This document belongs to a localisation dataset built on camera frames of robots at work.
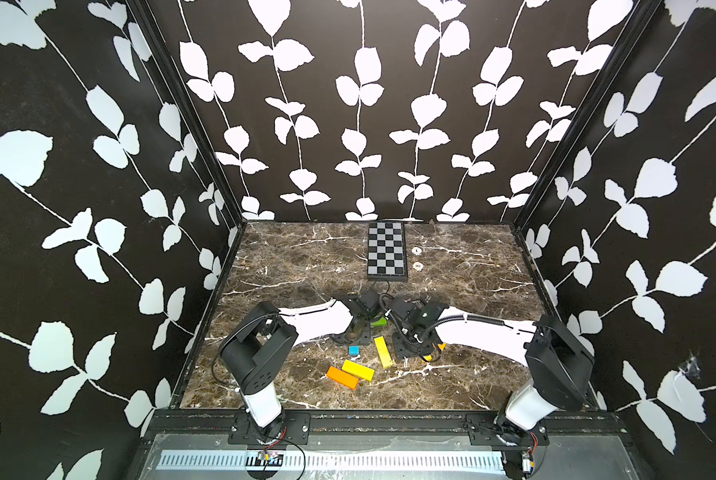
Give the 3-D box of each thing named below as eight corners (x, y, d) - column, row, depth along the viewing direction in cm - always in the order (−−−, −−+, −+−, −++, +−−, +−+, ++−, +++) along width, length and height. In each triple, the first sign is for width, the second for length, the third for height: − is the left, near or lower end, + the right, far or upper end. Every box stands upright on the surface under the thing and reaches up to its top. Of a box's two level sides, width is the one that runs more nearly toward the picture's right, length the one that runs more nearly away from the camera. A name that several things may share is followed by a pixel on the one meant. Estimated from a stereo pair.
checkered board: (367, 281, 105) (367, 276, 102) (367, 226, 123) (367, 221, 120) (408, 281, 105) (410, 276, 103) (403, 227, 123) (403, 221, 120)
